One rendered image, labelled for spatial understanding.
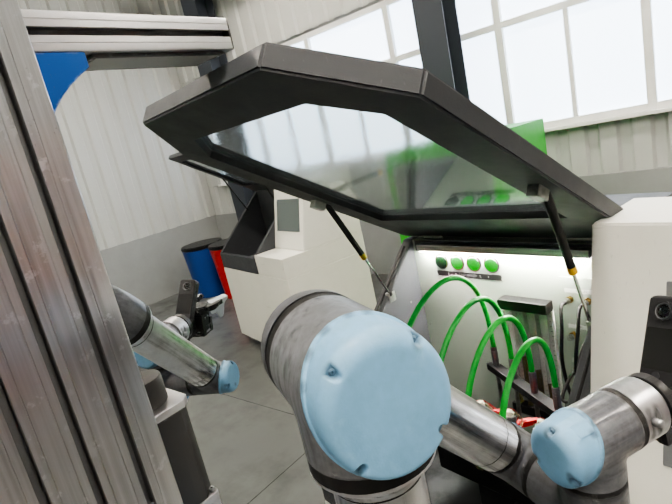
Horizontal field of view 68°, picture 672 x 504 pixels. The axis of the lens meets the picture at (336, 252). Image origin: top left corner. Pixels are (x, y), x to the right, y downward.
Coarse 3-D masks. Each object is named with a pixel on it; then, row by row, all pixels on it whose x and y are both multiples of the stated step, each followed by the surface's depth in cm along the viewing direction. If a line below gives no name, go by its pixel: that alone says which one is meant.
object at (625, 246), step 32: (608, 224) 99; (640, 224) 94; (608, 256) 99; (640, 256) 94; (608, 288) 99; (640, 288) 95; (608, 320) 100; (640, 320) 95; (608, 352) 100; (640, 352) 96; (640, 480) 97
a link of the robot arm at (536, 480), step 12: (540, 468) 64; (528, 480) 64; (540, 480) 63; (528, 492) 65; (540, 492) 62; (552, 492) 61; (564, 492) 58; (576, 492) 56; (612, 492) 55; (624, 492) 55
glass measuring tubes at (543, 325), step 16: (512, 304) 138; (528, 304) 134; (544, 304) 131; (528, 320) 137; (544, 320) 133; (512, 336) 143; (528, 336) 141; (544, 336) 134; (528, 368) 142; (544, 368) 140; (560, 368) 137; (544, 384) 142; (560, 384) 138; (528, 400) 145; (544, 416) 142
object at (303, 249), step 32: (192, 160) 458; (256, 192) 522; (256, 224) 524; (288, 224) 429; (320, 224) 419; (352, 224) 439; (224, 256) 499; (256, 256) 437; (288, 256) 406; (320, 256) 421; (352, 256) 441; (256, 288) 458; (288, 288) 406; (320, 288) 423; (352, 288) 443; (256, 320) 482
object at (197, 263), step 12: (204, 240) 742; (216, 240) 717; (192, 252) 698; (204, 252) 699; (192, 264) 705; (204, 264) 703; (192, 276) 717; (204, 276) 708; (216, 276) 713; (204, 288) 714; (216, 288) 716
